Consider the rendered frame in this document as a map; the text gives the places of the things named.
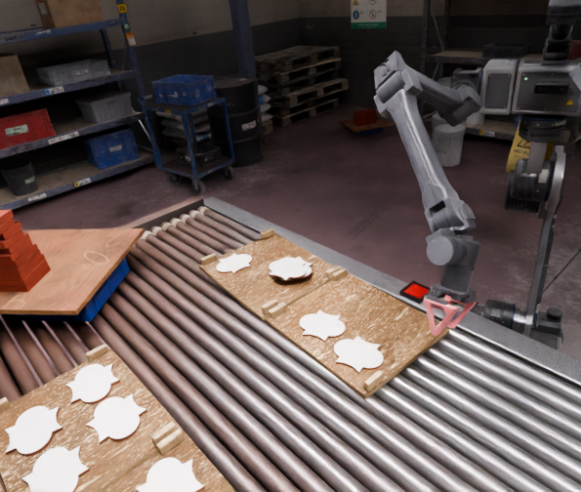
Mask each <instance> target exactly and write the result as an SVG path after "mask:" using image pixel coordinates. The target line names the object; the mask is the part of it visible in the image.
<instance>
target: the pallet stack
mask: <svg viewBox="0 0 581 492"><path fill-rule="evenodd" d="M327 51H329V57H328V58H326V57H322V56H323V55H322V54H323V52H327ZM338 57H340V48H339V46H331V47H329V46H323V47H322V46H307V45H306V46H301V45H300V46H295V47H292V48H288V49H284V50H280V51H276V52H272V53H268V54H264V55H261V56H257V57H254V58H255V66H256V74H259V75H258V76H257V83H258V85H261V86H265V87H266V88H268V90H267V91H266V92H265V93H264V94H266V95H267V96H269V97H270V100H269V101H268V102H267V103H268V104H270V108H269V109H268V110H267V111H265V112H266V113H269V114H271V115H272V118H271V119H270V120H271V121H272V123H273V122H276V121H279V120H280V122H279V124H280V125H279V127H286V126H289V125H292V124H295V123H298V122H301V121H304V120H307V119H309V118H312V117H314V116H317V115H319V114H322V113H325V112H328V111H330V110H333V109H335V108H337V107H339V102H338V99H339V98H337V93H338V92H341V91H344V90H347V89H348V88H349V87H348V85H349V82H348V79H345V78H340V79H339V68H341V63H340V61H341V58H338ZM283 58H284V59H283ZM329 62H330V68H329V67H326V64H327V63H329ZM256 63H260V65H256ZM325 73H328V77H326V76H323V74H325ZM258 80H260V81H258ZM334 84H337V86H331V85H334ZM325 96H327V97H325ZM327 103H329V108H326V109H323V110H321V111H319V112H316V107H319V106H322V105H325V104H327ZM302 112H304V113H305V115H306V116H305V117H302V118H299V119H296V120H294V121H291V119H290V117H291V116H293V115H296V114H299V113H302Z"/></svg>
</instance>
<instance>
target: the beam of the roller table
mask: <svg viewBox="0 0 581 492"><path fill-rule="evenodd" d="M204 205H205V207H206V208H209V209H210V210H211V211H213V212H215V213H217V214H219V215H221V216H223V217H225V218H227V219H230V220H232V221H234V222H236V223H238V224H240V225H242V226H245V227H247V228H249V229H251V230H253V231H255V232H257V233H261V232H262V231H265V230H267V229H269V228H273V229H274V232H275V233H277V234H279V235H280V236H282V237H284V238H286V239H287V240H289V241H291V242H293V243H294V244H296V245H298V246H300V247H301V248H303V249H305V250H307V251H308V252H310V253H312V254H314V255H316V256H317V257H319V258H321V259H322V260H323V261H325V262H327V263H329V264H330V265H332V266H334V267H335V266H340V267H341V269H342V268H343V267H344V268H346V269H347V270H348V273H349V274H351V275H353V276H355V277H357V278H358V279H360V280H362V281H364V282H366V283H368V284H370V285H371V286H373V287H375V288H377V289H379V290H381V291H382V292H384V293H386V294H388V295H390V296H392V297H394V298H395V299H397V300H399V301H401V302H403V303H405V304H407V305H408V306H410V307H412V308H415V309H417V310H419V311H421V312H423V313H424V314H427V312H426V308H425V305H424V302H423V303H421V304H420V305H419V304H417V303H415V302H412V301H410V300H408V299H406V298H404V297H402V296H400V295H399V291H400V290H401V289H403V288H404V287H405V286H406V285H408V283H405V282H403V281H401V280H399V279H397V278H394V277H392V276H390V275H388V274H385V273H383V272H381V271H380V270H377V269H375V268H373V267H371V266H367V265H365V264H363V263H360V262H358V261H356V260H354V259H351V258H349V257H347V256H345V255H342V254H340V253H338V252H336V251H334V250H331V249H329V248H327V247H325V246H322V245H320V244H318V243H316V242H313V241H311V240H309V239H307V238H305V237H303V236H301V235H299V234H296V233H294V232H292V231H290V230H287V229H285V228H283V227H281V226H278V225H275V224H273V223H270V222H268V221H266V220H264V219H262V218H259V217H257V216H255V215H253V214H250V213H248V212H246V211H244V210H241V209H239V208H237V207H235V206H232V205H230V204H228V203H227V202H224V201H222V200H220V199H218V198H215V197H213V196H211V197H209V198H207V199H204ZM452 305H453V306H454V307H457V308H458V310H457V312H456V313H455V314H454V316H453V317H452V321H454V320H455V319H456V318H457V317H458V315H459V314H460V313H461V312H462V310H463V308H462V307H458V306H456V305H454V304H452ZM433 312H434V319H436V320H438V321H442V320H443V318H444V317H445V315H446V312H444V311H443V310H441V309H438V308H435V307H433ZM455 329H457V330H459V331H461V332H463V333H465V334H467V335H469V336H472V337H474V338H476V339H478V340H480V341H482V342H484V343H486V344H488V345H490V346H492V347H494V348H496V349H499V350H501V351H503V352H505V353H507V354H509V355H511V356H513V357H515V358H517V359H519V360H521V361H523V362H525V363H527V364H529V365H532V366H534V367H536V368H538V369H540V370H542V371H544V372H546V373H548V374H550V375H552V376H554V377H556V378H558V379H560V380H563V381H565V382H567V383H569V384H571V385H573V386H575V387H577V388H579V389H581V360H579V359H576V358H574V357H572V356H570V355H567V354H565V353H563V352H561V351H558V350H556V349H554V348H550V347H548V346H546V345H544V344H541V343H539V342H537V341H535V340H533V339H530V338H528V337H526V336H524V335H522V334H520V333H518V332H516V331H513V330H511V329H509V328H507V327H504V326H502V325H500V324H498V323H495V322H493V321H491V320H489V319H486V318H484V317H482V316H480V315H477V314H475V313H473V312H471V311H469V312H468V313H467V314H466V315H465V316H464V318H463V319H462V320H461V321H460V322H459V324H458V325H457V326H456V327H455Z"/></svg>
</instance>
